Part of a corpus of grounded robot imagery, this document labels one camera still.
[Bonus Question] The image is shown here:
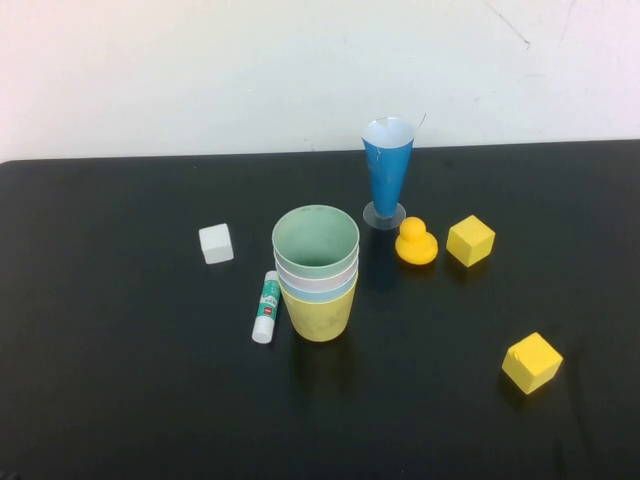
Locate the white green glue stick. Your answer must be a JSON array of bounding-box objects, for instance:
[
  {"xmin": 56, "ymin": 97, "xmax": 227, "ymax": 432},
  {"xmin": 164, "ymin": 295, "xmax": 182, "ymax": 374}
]
[{"xmin": 251, "ymin": 270, "xmax": 282, "ymax": 345}]

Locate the light green plastic cup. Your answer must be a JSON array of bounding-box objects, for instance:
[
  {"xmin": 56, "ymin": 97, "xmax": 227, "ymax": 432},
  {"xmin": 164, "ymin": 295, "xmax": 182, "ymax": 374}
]
[{"xmin": 271, "ymin": 203, "xmax": 361, "ymax": 281}]

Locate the light blue plastic cup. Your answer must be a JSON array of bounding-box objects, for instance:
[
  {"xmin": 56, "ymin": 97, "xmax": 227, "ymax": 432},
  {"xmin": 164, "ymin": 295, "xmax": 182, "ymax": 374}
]
[{"xmin": 277, "ymin": 273, "xmax": 360, "ymax": 305}]

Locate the yellow plastic cup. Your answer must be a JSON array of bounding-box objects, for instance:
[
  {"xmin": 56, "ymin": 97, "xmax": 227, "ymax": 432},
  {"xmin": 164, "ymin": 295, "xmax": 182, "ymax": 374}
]
[{"xmin": 279, "ymin": 283, "xmax": 360, "ymax": 344}]

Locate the yellow rubber duck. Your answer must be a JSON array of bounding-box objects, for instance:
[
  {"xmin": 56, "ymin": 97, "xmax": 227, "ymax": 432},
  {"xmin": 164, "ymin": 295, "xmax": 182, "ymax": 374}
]
[{"xmin": 394, "ymin": 215, "xmax": 440, "ymax": 266}]

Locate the white foam cube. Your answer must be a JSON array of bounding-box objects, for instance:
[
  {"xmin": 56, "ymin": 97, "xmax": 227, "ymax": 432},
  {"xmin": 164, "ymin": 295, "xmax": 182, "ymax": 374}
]
[{"xmin": 197, "ymin": 222, "xmax": 235, "ymax": 265}]

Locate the chipped yellow foam cube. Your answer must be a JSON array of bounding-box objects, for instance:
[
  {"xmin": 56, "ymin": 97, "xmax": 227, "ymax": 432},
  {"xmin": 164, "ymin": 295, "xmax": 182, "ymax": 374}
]
[{"xmin": 501, "ymin": 331, "xmax": 565, "ymax": 396}]

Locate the pink plastic cup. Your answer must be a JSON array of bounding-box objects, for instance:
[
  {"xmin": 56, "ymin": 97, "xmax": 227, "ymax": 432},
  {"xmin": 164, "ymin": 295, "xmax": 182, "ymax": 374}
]
[{"xmin": 274, "ymin": 258, "xmax": 361, "ymax": 294}]

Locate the blue cone glass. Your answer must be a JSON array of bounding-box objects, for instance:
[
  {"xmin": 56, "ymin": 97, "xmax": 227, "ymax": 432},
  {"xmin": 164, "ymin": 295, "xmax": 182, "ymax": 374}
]
[{"xmin": 361, "ymin": 116, "xmax": 417, "ymax": 231}]

